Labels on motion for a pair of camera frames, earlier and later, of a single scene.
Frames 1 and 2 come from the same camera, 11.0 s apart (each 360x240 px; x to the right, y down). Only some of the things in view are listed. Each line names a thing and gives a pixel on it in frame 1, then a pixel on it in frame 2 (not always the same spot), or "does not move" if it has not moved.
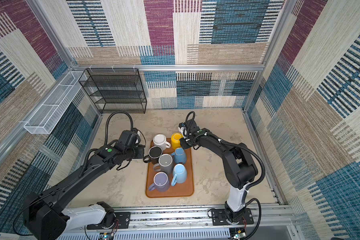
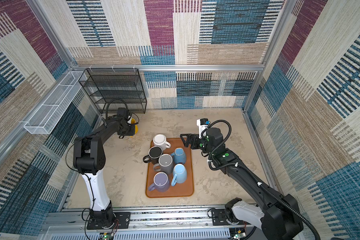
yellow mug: x=175 y=138 -> x=133 y=121
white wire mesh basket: x=50 y=111 does not move
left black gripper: x=141 y=150 -> x=132 y=132
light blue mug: x=180 y=174 does not move
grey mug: x=165 y=164 does not move
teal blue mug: x=179 y=155 does not move
